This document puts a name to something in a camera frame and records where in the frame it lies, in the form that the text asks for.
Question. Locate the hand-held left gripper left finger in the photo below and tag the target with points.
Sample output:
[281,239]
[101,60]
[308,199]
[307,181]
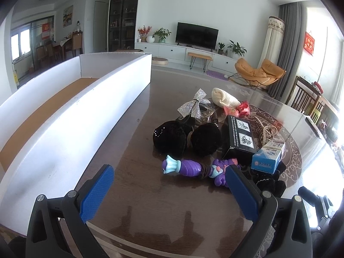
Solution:
[96,193]

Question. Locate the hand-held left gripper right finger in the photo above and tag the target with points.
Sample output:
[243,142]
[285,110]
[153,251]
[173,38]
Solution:
[242,193]

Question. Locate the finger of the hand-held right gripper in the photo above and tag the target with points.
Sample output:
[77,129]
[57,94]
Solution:
[309,192]

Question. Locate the purple toy figure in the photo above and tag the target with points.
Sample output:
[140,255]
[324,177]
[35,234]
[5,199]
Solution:
[219,176]

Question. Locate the blue white medicine box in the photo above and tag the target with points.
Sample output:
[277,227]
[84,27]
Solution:
[264,161]

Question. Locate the black box with white labels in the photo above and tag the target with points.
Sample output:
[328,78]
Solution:
[236,137]

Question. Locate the purple toy wand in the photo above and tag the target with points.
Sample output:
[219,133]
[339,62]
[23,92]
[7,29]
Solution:
[188,166]

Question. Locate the rhinestone hair claw clip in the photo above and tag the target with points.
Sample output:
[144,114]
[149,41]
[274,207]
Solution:
[266,134]

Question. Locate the white cardboard box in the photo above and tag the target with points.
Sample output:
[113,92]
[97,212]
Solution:
[80,129]

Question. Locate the red snack packet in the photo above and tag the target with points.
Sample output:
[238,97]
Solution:
[243,108]

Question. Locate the brown patterned glass desktop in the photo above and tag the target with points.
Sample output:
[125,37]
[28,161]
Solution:
[150,207]

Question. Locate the dark wooden slatted chair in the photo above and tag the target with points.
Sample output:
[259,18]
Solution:
[303,96]

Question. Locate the cream knitted cloth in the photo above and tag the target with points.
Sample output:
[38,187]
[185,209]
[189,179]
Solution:
[223,98]

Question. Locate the silver rhinestone bow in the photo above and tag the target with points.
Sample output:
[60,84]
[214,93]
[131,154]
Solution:
[192,104]

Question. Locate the orange lounge chair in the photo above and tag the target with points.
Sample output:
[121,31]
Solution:
[255,72]

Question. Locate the purple floor mat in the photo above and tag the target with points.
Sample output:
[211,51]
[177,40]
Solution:
[216,74]

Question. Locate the wooden bench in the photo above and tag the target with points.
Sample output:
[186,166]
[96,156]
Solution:
[200,56]

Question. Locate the large leafy potted plant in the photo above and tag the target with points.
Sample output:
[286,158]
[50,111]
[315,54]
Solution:
[236,49]

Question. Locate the round beige floor cushion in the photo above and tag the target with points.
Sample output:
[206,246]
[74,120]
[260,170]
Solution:
[160,60]

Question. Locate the small potted plant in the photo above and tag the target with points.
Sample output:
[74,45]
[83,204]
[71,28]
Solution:
[221,47]

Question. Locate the grey curtain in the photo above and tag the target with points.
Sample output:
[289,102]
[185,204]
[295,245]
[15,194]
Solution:
[290,45]

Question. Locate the cream covered standing air conditioner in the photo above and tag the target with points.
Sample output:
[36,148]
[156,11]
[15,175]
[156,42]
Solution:
[272,40]

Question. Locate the white television cabinet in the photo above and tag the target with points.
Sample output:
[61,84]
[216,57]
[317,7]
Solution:
[172,51]

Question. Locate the white round vase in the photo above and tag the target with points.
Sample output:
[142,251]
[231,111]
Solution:
[150,39]

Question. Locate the black television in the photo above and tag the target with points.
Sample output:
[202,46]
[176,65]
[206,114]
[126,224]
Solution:
[196,35]

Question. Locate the white door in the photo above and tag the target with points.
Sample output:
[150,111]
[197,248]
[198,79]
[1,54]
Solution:
[100,27]

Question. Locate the red flowers in vase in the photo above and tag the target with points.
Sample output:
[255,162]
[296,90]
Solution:
[143,31]

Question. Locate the red door poster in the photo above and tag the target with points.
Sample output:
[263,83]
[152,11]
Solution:
[45,31]

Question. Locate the green plant in glass vase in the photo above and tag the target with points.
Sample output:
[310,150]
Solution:
[161,33]

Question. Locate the dark glass display cabinet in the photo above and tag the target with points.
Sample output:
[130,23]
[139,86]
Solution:
[125,13]

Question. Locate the red wall hanging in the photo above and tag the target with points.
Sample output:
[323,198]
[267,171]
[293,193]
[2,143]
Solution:
[309,43]

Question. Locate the framed wall painting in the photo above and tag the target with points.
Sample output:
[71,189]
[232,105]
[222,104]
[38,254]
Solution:
[68,16]

